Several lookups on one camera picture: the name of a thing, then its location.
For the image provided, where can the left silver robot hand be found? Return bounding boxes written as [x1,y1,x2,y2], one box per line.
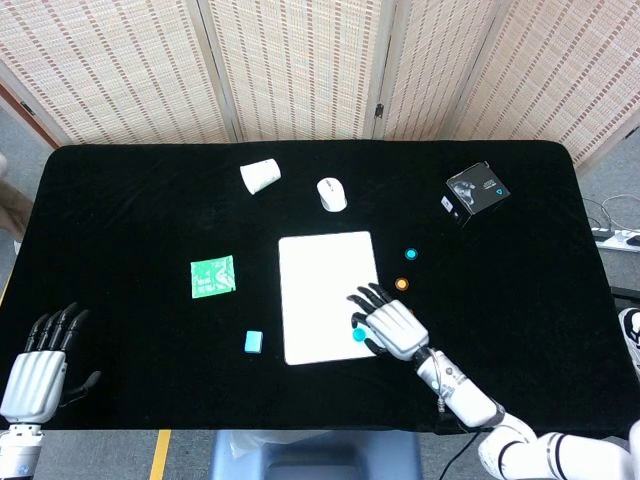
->
[0,302,103,424]

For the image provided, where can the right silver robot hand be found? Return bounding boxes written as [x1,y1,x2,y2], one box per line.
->
[347,282,432,362]

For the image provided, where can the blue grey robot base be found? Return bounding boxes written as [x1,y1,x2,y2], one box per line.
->
[207,428,424,480]

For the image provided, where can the white mouse pad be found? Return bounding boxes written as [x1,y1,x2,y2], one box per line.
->
[277,230,390,366]

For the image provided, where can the white computer mouse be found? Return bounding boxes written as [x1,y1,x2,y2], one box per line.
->
[315,177,348,213]

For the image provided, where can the black cardboard product box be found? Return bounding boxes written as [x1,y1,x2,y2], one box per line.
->
[439,160,512,229]

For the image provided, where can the green tea packet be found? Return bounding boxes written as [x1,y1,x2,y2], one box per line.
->
[190,253,237,300]

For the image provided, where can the black velvet tablecloth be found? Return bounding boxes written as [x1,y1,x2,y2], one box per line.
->
[0,141,624,439]

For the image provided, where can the white paper cup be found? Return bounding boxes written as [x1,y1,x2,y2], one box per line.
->
[238,157,282,195]

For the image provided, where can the white black sneaker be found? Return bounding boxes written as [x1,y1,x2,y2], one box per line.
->
[617,307,640,381]

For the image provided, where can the white power strip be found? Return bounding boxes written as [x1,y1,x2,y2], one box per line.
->
[592,225,640,253]

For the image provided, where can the woven bamboo folding screen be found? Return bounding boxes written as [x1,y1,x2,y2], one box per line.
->
[0,0,640,169]

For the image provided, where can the grey floor cables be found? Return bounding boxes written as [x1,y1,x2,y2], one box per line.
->
[582,194,640,236]

